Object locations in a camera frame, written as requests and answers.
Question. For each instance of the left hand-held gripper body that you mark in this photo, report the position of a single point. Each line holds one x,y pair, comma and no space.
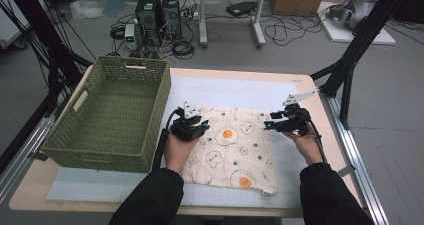
183,130

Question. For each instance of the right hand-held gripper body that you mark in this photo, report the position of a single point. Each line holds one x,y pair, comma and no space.
296,121

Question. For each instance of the cream printed cloth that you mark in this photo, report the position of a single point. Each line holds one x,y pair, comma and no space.
233,155

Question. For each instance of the green woven basket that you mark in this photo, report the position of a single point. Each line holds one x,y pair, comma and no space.
113,101

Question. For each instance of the person's left hand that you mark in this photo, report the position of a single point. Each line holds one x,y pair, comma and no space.
176,153

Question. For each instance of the person's right hand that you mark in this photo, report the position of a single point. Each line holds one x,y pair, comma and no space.
308,148

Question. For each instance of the white grid mat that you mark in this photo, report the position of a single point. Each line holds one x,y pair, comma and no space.
233,91

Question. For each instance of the white desk leg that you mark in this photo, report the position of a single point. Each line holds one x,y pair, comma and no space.
258,21
202,18

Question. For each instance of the white floor board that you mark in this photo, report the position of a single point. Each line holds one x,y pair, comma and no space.
336,33

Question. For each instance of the grey power supply unit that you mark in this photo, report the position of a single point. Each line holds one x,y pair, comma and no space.
130,35

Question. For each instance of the white power strip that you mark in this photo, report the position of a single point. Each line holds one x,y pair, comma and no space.
190,15

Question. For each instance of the black flat box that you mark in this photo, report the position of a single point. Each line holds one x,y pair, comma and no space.
240,8

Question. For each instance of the slim black computer tower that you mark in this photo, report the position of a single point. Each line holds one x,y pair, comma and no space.
172,15

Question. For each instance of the brown cardboard box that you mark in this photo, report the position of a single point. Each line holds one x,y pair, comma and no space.
296,0

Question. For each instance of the large black computer tower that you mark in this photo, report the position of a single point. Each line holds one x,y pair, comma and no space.
148,18

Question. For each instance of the grey headset device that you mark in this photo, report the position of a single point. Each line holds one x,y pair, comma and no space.
353,11

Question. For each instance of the blue sheet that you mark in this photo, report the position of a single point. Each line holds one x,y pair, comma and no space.
115,6

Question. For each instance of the clear plastic bag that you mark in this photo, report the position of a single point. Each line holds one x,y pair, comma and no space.
86,10

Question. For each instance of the aluminium rail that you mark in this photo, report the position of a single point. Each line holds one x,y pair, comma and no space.
30,145
353,151

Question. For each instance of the grey metal bracket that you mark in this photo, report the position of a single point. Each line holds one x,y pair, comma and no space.
346,170

